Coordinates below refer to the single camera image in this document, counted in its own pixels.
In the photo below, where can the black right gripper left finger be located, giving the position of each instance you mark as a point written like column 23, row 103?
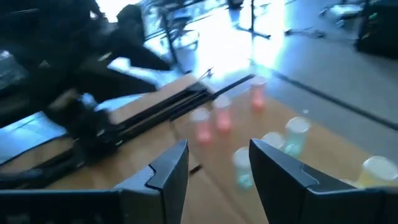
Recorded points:
column 161, row 193

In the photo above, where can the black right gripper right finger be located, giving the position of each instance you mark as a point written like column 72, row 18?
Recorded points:
column 289, row 193

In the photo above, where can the teal medicine bottle white cap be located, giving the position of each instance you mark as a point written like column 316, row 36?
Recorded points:
column 273, row 140
column 243, row 169
column 296, row 135

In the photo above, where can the red medicine bottle white cap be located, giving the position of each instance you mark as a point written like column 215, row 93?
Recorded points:
column 258, row 93
column 202, row 127
column 222, row 116

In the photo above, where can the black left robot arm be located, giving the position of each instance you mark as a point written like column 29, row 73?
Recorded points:
column 62, row 46

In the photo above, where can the wooden shelf black metal legs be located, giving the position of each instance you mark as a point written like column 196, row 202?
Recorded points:
column 280, row 161

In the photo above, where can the black tripod stand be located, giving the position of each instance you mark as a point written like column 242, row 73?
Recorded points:
column 252, row 21

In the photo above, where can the black equipment case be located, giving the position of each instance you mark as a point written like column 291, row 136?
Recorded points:
column 377, row 31

